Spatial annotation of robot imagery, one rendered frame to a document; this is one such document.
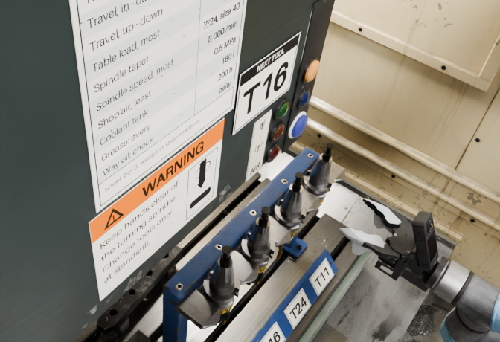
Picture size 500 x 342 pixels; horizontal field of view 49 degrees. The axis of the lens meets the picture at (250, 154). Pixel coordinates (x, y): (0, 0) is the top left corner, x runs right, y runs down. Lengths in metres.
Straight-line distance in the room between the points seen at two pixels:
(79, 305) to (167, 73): 0.20
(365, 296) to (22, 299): 1.28
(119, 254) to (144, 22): 0.20
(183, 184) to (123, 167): 0.10
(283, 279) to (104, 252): 0.98
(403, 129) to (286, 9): 1.03
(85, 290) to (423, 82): 1.09
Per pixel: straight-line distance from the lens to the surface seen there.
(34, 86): 0.30
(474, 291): 1.14
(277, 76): 0.54
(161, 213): 0.48
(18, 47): 0.29
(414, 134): 1.49
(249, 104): 0.51
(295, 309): 1.30
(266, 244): 1.00
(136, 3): 0.33
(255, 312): 1.33
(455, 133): 1.45
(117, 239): 0.45
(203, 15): 0.39
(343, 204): 1.67
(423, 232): 1.08
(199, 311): 0.96
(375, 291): 1.61
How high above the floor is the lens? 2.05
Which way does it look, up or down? 44 degrees down
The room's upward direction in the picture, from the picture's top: 9 degrees clockwise
